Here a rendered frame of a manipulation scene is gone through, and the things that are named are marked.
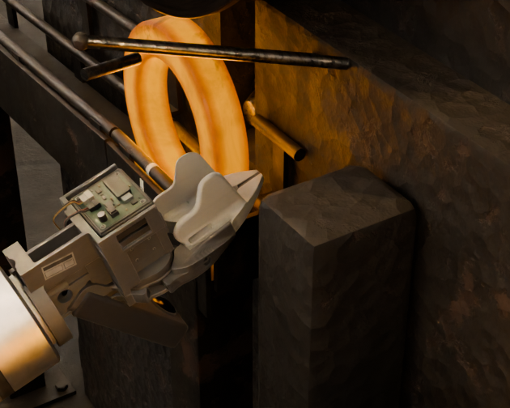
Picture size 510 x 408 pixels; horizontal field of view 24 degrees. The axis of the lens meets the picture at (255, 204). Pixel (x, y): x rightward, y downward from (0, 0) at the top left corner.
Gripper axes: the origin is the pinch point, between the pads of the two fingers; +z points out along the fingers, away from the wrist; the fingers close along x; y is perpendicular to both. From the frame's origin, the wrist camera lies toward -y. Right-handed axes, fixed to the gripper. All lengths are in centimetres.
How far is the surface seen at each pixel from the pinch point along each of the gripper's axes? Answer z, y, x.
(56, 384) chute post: -20, -71, 63
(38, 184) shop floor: 0, -79, 120
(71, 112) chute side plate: -5.2, -4.0, 28.2
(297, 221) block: -1.4, 5.4, -11.4
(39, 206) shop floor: -3, -78, 113
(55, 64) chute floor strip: 0, -12, 50
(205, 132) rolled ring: -0.1, 3.3, 5.4
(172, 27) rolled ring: 2.9, 9.0, 12.8
